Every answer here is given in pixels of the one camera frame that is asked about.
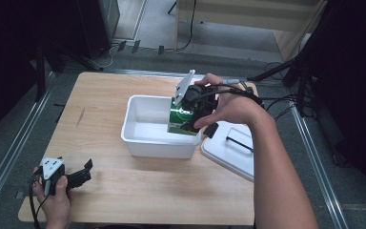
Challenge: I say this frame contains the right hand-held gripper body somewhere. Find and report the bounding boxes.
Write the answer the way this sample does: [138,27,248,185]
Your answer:
[173,69,219,120]

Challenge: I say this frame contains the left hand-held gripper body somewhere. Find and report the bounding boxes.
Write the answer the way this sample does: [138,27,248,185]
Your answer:
[39,156,79,197]

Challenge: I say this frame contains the green carton box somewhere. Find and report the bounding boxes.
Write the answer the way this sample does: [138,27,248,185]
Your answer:
[166,96,202,136]

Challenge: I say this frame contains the white plastic storage box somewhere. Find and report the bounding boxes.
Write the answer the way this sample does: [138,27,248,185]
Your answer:
[120,94,203,159]

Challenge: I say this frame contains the white box lid black clips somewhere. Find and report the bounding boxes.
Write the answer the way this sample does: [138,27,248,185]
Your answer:
[200,120,255,183]

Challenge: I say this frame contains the person's right hand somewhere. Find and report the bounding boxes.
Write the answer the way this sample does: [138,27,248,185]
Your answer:
[193,73,268,130]

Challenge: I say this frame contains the person's left hand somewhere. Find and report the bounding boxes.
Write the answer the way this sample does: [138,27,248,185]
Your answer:
[32,175,73,229]

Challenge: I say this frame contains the black metal stand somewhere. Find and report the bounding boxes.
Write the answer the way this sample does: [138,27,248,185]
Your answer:
[33,39,65,103]

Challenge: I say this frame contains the light wooden furniture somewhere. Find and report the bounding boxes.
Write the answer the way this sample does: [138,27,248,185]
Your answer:
[173,0,329,62]

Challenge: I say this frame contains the black tripod stand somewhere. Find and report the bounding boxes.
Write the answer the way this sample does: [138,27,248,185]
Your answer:
[247,56,316,117]

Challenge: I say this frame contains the dark cabinet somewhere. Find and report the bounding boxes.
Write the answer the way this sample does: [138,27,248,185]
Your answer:
[75,0,122,60]

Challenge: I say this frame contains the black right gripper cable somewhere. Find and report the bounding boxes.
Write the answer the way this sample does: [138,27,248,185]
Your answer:
[190,81,265,109]

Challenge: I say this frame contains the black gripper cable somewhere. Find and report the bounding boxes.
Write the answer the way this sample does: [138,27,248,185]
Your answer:
[28,173,51,229]
[190,81,265,109]

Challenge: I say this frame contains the metal floor rail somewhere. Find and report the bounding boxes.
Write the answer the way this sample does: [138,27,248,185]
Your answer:
[289,104,351,229]
[0,71,57,221]
[112,68,259,84]

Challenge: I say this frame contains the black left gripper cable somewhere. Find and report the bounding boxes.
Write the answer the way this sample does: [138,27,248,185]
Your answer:
[28,173,51,229]

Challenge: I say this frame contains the black hanging cable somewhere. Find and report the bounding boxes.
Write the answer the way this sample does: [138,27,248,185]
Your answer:
[173,0,198,52]

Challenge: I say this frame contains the black floor cables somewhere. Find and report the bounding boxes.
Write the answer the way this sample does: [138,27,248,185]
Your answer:
[259,61,303,123]

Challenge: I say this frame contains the white floor cable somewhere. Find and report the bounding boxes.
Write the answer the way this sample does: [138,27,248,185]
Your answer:
[98,43,119,70]

